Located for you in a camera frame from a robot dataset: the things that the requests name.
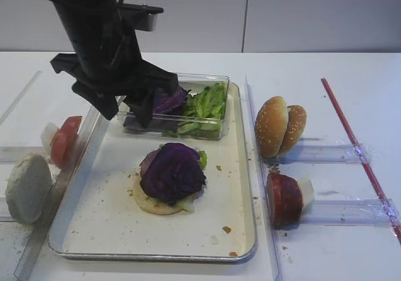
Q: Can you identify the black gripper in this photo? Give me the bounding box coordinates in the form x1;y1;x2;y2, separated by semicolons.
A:
51;2;178;130

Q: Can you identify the purple cabbage leaf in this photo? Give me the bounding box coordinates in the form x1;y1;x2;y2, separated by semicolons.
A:
140;143;207;205

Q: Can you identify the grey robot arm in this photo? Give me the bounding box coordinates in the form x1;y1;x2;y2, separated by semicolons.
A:
51;0;178;128

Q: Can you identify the tomato slices left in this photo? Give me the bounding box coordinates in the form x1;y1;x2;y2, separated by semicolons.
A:
51;116;82;169

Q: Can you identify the green lettuce in container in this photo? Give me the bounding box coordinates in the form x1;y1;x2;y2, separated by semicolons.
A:
163;83;227;140

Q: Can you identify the lettuce leaf on bun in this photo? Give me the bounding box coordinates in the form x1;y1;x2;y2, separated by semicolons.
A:
153;143;207;205

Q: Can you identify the stack of sausage slices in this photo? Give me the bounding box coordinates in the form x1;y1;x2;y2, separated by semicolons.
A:
267;173;303;229

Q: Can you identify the purple cabbage in container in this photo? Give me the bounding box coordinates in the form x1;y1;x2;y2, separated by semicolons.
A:
123;86;189;131

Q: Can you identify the round sausage slice on bun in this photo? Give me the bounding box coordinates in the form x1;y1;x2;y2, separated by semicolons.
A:
139;150;159;177

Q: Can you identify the clear plastic container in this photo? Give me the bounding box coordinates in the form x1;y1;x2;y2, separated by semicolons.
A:
117;74;230;140

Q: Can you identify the white onion piece left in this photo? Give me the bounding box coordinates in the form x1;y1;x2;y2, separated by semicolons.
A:
40;122;60;156

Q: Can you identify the white onion piece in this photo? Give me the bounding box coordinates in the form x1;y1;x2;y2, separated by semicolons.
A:
40;122;60;156
297;175;315;208

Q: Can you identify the clear strip far left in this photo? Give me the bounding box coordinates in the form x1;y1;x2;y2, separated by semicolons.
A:
0;70;42;125

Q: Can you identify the bottom bun on tray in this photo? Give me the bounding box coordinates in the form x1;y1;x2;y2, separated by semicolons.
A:
131;175;195;215

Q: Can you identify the metal baking tray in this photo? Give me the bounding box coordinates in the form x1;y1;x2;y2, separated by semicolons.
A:
48;84;256;263

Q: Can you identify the pale bun bottoms left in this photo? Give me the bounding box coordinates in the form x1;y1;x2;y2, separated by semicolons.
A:
5;153;52;225

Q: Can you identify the clear holder upper left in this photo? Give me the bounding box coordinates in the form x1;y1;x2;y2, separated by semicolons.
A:
1;146;51;165

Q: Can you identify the front sesame bun top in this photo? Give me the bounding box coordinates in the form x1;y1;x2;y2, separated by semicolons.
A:
254;96;288;158

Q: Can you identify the sesame bun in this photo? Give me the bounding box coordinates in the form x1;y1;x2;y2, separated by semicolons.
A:
278;105;307;155
254;96;288;158

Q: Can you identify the rear sesame bun top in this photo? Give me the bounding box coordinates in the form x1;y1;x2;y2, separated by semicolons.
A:
278;105;307;155

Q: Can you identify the clear holder upper right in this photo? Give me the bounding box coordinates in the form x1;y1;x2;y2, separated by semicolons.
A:
272;145;370;164

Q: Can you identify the white onion piece right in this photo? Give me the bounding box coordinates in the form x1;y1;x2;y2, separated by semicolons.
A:
297;175;315;208

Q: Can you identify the red straw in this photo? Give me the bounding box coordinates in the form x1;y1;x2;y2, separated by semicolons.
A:
321;78;400;242

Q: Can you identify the clear holder lower right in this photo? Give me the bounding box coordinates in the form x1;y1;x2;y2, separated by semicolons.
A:
299;199;400;227

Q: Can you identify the clear plastic rail right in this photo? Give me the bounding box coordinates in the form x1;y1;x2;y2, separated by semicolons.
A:
244;76;283;280

